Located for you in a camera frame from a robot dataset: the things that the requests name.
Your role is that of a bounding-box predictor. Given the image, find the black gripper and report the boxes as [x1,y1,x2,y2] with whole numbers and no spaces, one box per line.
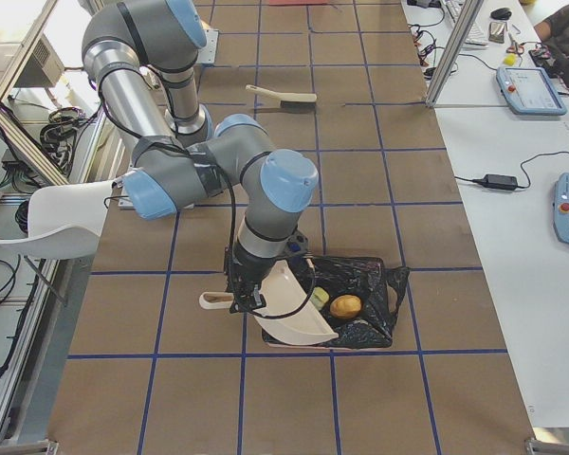
[224,246,282,314]

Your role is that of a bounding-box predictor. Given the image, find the cream plastic dustpan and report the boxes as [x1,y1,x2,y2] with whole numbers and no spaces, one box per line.
[198,259,340,347]

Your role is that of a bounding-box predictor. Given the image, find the cream hand brush black bristles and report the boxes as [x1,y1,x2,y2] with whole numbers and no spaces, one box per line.
[245,84,317,109]

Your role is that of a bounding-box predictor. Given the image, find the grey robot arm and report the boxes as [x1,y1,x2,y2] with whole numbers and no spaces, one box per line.
[82,1,319,319]

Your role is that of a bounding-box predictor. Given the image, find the green white trash piece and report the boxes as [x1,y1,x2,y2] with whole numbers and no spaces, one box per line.
[310,286,330,311]

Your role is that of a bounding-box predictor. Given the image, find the yellow potato trash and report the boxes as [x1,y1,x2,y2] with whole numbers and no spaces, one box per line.
[329,294,362,319]

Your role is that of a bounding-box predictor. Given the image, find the pink bin with black bag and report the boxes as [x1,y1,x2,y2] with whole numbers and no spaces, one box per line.
[259,256,410,350]

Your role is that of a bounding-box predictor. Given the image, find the white moulded chair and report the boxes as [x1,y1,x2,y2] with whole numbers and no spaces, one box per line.
[0,180,113,260]

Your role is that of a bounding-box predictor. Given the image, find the black power adapter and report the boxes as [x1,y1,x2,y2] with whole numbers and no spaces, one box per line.
[471,173,519,191]

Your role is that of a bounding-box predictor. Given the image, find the blue teach pendant far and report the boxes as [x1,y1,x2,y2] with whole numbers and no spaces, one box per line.
[496,66,567,116]

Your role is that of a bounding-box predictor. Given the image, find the yellow block on desk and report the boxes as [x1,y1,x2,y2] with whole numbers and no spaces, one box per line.
[503,53,517,66]

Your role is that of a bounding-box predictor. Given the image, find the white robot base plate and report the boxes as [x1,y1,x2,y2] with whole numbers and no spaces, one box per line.
[197,28,219,65]

